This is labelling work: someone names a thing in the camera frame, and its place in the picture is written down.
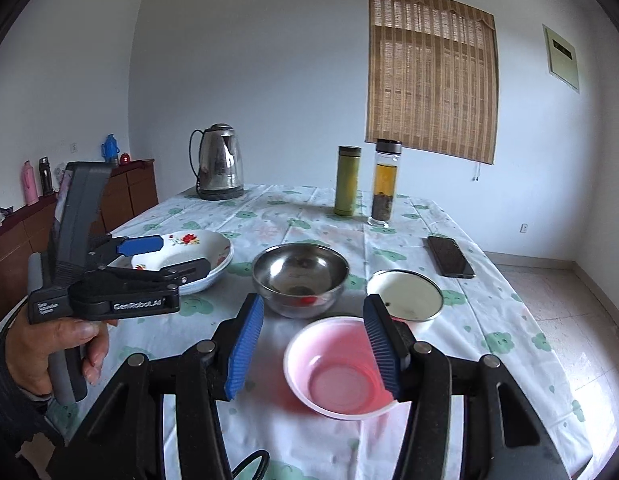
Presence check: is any red flower white plate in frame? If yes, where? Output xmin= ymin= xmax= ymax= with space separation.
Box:
xmin=111 ymin=230 xmax=234 ymax=296

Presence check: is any person left hand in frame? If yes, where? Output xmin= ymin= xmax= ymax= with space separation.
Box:
xmin=6 ymin=310 xmax=118 ymax=396

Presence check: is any white enamel bowl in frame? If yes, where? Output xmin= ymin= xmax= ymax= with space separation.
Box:
xmin=366 ymin=269 xmax=444 ymax=323

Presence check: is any red plastic bowl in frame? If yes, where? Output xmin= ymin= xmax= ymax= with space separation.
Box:
xmin=283 ymin=316 xmax=397 ymax=420

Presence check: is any brown wooden sideboard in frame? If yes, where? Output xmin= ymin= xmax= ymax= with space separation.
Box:
xmin=0 ymin=159 xmax=157 ymax=322

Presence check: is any stainless steel bowl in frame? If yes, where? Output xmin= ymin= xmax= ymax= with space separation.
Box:
xmin=252 ymin=243 xmax=349 ymax=318

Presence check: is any black thermos flask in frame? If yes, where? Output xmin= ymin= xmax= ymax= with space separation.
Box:
xmin=38 ymin=156 xmax=54 ymax=196

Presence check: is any floral tablecloth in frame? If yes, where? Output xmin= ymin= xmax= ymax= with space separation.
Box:
xmin=103 ymin=184 xmax=593 ymax=479

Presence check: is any blue water jug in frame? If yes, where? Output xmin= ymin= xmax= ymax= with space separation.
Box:
xmin=101 ymin=133 xmax=119 ymax=167

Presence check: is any pink thermos flask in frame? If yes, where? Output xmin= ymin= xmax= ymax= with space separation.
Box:
xmin=21 ymin=160 xmax=39 ymax=206

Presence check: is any black smartphone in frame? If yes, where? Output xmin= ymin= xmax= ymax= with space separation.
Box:
xmin=428 ymin=235 xmax=475 ymax=278

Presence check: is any stainless electric kettle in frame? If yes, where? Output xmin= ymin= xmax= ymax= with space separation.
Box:
xmin=188 ymin=124 xmax=244 ymax=200

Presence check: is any green thermos bottle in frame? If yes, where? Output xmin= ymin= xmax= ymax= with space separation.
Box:
xmin=334 ymin=145 xmax=361 ymax=217

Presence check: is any clear tea bottle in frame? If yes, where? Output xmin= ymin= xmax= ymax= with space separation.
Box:
xmin=368 ymin=139 xmax=403 ymax=228

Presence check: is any bamboo window blind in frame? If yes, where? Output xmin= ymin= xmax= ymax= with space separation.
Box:
xmin=366 ymin=0 xmax=499 ymax=165

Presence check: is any wall electrical panel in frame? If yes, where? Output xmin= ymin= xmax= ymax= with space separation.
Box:
xmin=543 ymin=25 xmax=579 ymax=92

